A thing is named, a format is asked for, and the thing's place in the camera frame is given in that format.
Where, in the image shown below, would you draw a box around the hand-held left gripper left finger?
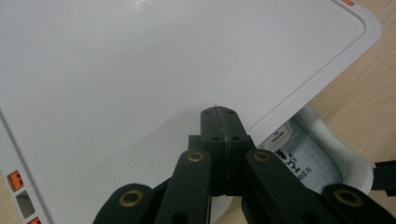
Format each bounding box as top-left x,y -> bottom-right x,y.
188,105 -> 226,198

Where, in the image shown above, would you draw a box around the white shoe rack orange posts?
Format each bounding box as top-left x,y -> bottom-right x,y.
0,0 -> 383,224

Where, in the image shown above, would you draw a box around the white lace-up sneaker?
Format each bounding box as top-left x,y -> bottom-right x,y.
214,103 -> 375,224

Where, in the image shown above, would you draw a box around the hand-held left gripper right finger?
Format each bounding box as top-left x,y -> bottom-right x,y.
216,105 -> 257,198

